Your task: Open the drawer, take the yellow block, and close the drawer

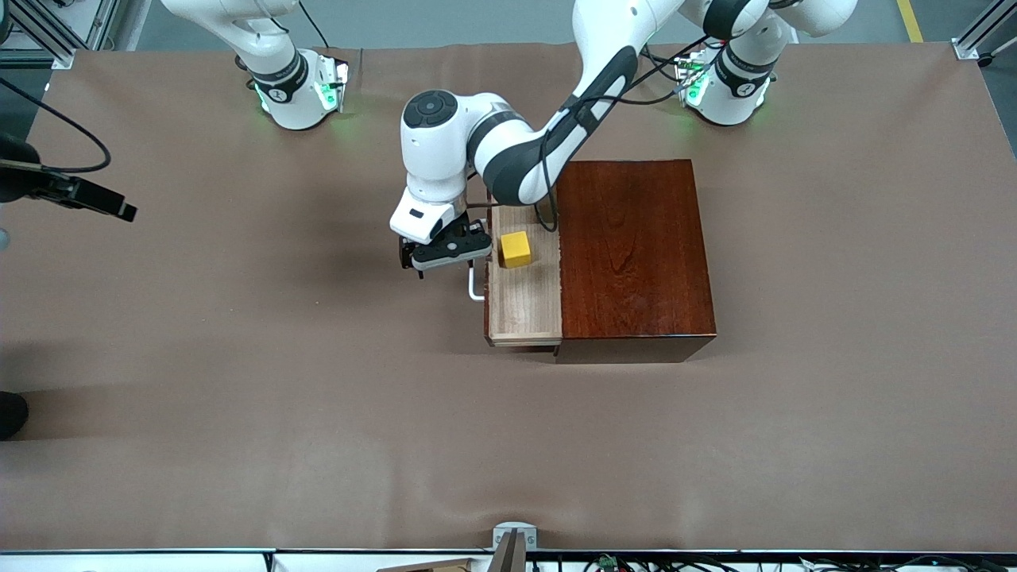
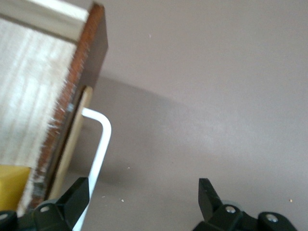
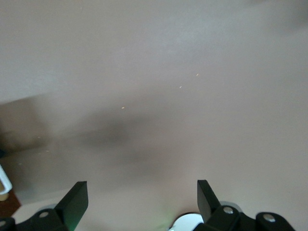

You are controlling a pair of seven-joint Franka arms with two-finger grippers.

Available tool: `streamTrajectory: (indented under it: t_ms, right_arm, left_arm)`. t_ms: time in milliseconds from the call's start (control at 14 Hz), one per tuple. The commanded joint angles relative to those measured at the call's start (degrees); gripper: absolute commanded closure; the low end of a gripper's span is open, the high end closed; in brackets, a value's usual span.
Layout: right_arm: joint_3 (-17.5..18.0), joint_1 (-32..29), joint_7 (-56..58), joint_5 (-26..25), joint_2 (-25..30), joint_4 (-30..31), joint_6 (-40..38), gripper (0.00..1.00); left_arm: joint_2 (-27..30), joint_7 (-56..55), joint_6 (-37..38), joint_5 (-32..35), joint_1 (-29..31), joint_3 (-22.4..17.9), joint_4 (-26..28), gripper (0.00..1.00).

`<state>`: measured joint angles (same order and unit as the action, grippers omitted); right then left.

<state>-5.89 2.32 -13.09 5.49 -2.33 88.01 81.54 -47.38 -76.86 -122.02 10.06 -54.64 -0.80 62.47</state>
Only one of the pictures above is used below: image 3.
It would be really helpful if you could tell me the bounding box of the light wood drawer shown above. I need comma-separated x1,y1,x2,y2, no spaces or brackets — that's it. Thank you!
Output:
0,163,22,217

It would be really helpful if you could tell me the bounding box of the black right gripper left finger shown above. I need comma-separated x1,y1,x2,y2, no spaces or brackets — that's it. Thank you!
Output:
0,180,89,231

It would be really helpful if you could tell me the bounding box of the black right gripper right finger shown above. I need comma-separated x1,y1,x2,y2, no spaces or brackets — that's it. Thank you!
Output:
196,179,295,231

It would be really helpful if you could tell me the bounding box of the brown table cover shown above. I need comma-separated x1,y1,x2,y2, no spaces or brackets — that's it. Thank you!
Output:
0,0,308,231

